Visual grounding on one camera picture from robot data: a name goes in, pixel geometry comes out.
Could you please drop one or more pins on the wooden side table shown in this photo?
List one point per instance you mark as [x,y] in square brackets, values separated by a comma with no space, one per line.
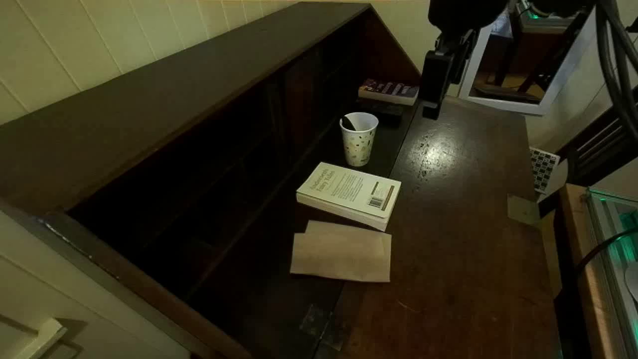
[584,308]

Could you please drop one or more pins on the white dotted paper cup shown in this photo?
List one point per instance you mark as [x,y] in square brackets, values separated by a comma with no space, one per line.
[356,145]

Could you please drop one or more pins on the white perforated panel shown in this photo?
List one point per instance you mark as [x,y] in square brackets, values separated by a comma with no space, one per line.
[542,167]

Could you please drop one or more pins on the white paperback book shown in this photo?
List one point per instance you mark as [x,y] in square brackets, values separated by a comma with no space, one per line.
[350,195]

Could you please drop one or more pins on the small beige paper note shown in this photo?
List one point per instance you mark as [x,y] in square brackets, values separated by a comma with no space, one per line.
[522,211]

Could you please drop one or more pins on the dark wooden chair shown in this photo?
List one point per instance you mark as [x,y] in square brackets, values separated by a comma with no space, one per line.
[600,149]

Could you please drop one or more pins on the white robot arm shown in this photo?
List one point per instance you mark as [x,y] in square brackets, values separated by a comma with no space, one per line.
[458,23]

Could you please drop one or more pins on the black marker pen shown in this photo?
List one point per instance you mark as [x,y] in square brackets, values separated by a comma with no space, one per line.
[347,125]

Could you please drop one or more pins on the dark wooden secretary desk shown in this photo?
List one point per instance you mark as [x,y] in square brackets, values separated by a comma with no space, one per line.
[179,181]

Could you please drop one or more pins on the brown paper envelope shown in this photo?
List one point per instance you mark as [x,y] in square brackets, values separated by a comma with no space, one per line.
[341,252]

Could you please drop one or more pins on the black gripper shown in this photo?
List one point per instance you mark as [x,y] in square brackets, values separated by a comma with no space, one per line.
[442,67]

